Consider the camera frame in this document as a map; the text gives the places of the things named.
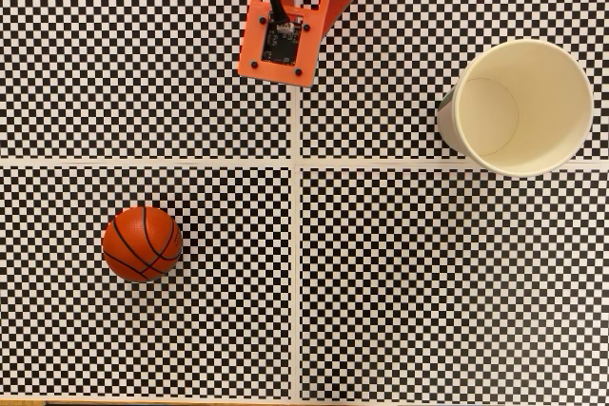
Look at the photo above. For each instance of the black white checkerboard paper sheet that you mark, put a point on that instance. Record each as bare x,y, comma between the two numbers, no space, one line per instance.
395,44
428,282
214,320
119,68

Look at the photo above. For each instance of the small orange basketball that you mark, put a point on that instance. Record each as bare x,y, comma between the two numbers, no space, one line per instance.
143,244

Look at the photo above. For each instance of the orange camera mount with board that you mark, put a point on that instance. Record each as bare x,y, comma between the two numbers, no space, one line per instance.
254,52

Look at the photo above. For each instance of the white paper cup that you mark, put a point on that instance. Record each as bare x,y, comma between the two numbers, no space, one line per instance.
537,106

